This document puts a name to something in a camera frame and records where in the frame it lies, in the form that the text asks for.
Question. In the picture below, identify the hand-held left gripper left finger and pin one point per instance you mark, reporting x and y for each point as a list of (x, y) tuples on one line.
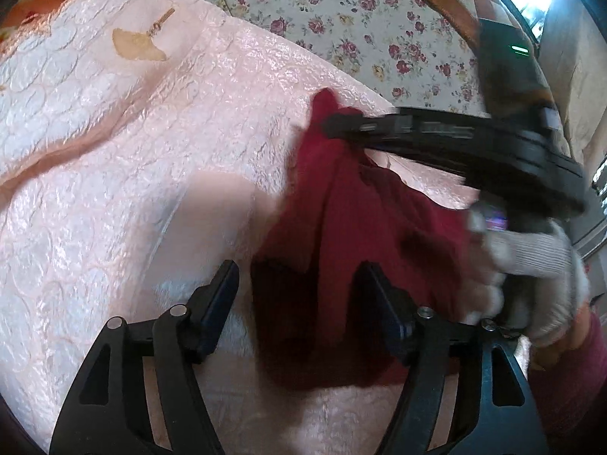
[(222, 289)]

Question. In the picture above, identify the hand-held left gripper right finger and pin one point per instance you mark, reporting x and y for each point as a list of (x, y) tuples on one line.
[(385, 305)]

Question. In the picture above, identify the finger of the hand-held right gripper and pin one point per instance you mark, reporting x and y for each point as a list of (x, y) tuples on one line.
[(403, 128)]

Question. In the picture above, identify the dark red garment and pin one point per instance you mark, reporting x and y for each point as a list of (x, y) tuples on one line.
[(360, 227)]

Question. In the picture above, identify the person's right forearm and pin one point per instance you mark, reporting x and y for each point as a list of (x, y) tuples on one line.
[(574, 379)]

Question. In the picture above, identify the person's right hand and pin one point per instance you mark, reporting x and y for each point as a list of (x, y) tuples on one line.
[(545, 265)]

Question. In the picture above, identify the beige curtain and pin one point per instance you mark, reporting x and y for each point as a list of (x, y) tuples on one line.
[(581, 104)]

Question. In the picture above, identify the floral rose quilt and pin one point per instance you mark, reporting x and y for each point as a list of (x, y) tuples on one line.
[(351, 23)]

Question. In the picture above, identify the pink quilted bedspread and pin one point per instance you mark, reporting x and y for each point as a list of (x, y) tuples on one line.
[(142, 151)]

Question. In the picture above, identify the orange floral blanket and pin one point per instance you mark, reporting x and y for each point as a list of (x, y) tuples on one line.
[(33, 4)]

